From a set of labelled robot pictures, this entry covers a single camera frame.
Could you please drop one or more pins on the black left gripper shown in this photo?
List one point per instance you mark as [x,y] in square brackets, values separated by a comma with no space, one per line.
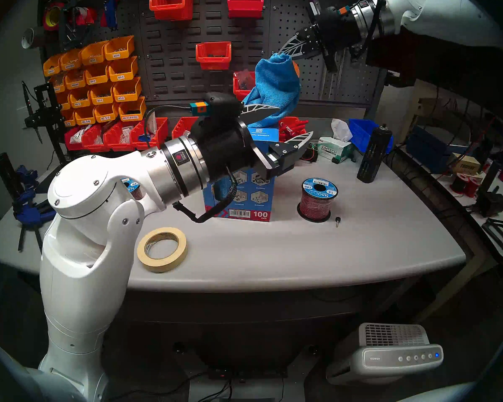
[230,150]

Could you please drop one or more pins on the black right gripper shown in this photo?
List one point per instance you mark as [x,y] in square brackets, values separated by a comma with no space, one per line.
[343,39]

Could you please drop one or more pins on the blue microfiber towel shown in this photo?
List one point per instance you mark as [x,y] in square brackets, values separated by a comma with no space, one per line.
[276,87]

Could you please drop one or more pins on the blue shop towel box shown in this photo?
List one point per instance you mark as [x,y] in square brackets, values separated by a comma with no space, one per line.
[251,196]

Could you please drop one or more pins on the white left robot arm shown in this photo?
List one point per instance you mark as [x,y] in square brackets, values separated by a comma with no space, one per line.
[88,246]

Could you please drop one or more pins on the red bin with red tools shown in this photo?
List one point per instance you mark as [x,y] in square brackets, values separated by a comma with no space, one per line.
[291,127]

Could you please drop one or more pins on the orange tape roll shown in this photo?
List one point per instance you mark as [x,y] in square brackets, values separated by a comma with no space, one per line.
[296,69]

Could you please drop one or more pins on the black circuit board device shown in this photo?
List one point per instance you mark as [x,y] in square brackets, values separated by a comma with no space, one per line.
[309,155]

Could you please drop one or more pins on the red bin with plastic bag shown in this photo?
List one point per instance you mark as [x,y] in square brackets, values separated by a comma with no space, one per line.
[239,89]

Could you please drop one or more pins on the clear plastic bag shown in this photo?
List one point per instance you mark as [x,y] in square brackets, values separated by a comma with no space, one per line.
[244,76]

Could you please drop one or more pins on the Kimtech tissue box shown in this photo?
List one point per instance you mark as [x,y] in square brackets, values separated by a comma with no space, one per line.
[335,152]

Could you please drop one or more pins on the dark red plastic bin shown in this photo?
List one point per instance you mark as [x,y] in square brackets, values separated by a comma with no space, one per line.
[245,9]

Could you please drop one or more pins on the black cylindrical bottle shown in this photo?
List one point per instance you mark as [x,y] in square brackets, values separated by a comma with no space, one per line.
[371,158]

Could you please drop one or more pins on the dark grey pegboard panel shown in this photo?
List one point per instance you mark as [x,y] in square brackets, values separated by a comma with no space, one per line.
[172,78]

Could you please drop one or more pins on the white paper packet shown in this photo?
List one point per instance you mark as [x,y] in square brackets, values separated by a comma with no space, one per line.
[151,120]

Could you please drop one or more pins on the black monitor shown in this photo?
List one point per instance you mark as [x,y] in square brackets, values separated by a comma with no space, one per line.
[444,70]

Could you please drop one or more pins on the yellow bin labelled M4 hex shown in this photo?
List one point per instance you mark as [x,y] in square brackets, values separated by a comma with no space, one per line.
[132,112]

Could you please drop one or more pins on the yellow bin labelled M3-6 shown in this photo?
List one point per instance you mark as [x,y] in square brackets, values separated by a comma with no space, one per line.
[128,93]

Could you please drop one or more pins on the blue equipment case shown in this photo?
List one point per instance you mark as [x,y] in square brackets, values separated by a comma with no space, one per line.
[427,152]

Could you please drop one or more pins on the yellow bin labelled M3-4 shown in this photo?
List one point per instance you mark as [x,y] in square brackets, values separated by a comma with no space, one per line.
[123,72]

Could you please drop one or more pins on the yellow bin labelled M2.5-5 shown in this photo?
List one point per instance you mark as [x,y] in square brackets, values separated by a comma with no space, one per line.
[107,114]

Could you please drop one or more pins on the yellow bin labelled M3X6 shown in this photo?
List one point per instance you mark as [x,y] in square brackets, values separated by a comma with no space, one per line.
[119,50]

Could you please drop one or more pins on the yellow parts bin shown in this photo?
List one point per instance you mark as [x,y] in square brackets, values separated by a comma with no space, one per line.
[97,76]
[69,119]
[81,101]
[75,83]
[52,69]
[63,104]
[94,56]
[102,97]
[85,119]
[58,87]
[72,63]

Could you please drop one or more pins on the beige masking tape roll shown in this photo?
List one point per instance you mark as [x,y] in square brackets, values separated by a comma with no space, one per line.
[161,268]

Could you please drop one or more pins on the blue hand tool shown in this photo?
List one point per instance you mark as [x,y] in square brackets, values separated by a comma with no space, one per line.
[111,14]

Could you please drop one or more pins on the small cardboard box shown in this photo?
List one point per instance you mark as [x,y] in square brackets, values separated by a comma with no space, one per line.
[467,166]

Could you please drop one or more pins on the red hand tool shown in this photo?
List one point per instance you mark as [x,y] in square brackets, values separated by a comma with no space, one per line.
[86,16]

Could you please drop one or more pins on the black power adapter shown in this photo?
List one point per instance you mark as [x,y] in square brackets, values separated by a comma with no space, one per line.
[490,202]

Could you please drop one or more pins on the black metal stand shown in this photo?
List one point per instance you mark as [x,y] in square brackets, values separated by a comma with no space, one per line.
[46,112]

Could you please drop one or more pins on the red yellow tape roll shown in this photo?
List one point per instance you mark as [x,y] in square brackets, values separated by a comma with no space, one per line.
[46,24]

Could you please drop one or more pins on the blue clamp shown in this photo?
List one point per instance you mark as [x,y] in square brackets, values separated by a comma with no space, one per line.
[25,175]
[29,215]

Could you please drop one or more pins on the white air purifier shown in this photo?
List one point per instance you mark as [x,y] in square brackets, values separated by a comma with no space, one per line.
[402,359]

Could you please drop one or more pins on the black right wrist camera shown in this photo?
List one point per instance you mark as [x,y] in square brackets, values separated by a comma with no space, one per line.
[333,18]

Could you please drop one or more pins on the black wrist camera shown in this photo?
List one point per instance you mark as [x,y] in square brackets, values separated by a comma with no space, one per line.
[333,18]
[220,108]

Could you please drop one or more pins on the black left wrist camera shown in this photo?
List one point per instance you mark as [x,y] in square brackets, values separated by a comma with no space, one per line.
[220,108]

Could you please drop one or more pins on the black triangular frame stand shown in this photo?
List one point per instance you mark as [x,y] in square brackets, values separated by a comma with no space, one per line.
[491,226]

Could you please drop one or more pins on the grey duct tape roll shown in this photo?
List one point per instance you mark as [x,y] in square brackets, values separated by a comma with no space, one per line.
[35,37]

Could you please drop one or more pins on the black upright post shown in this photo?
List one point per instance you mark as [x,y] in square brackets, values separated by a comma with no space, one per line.
[6,175]

